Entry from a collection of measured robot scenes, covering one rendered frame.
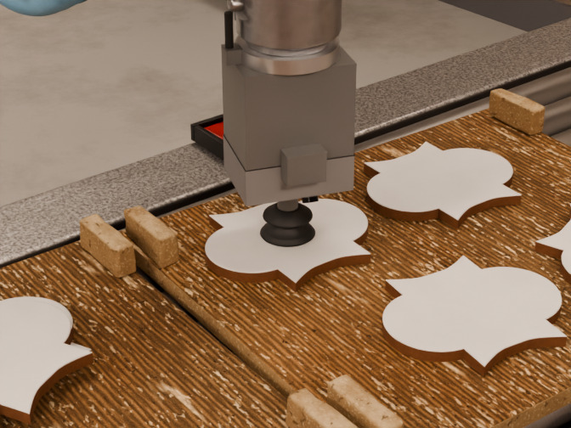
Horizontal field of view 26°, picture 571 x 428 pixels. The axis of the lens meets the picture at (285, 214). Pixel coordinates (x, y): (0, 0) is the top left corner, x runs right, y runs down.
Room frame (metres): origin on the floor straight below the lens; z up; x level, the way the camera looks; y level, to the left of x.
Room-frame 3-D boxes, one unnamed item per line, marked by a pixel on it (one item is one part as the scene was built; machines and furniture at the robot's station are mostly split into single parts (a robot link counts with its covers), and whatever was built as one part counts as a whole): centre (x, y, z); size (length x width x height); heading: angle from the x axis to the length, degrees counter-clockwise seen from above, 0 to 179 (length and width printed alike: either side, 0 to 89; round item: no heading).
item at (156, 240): (0.82, 0.10, 0.95); 0.06 x 0.02 x 0.03; 35
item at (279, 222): (0.83, 0.00, 0.96); 0.04 x 0.04 x 0.02
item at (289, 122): (0.82, 0.00, 1.05); 0.10 x 0.09 x 0.16; 17
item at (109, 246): (0.81, 0.14, 0.95); 0.06 x 0.02 x 0.03; 37
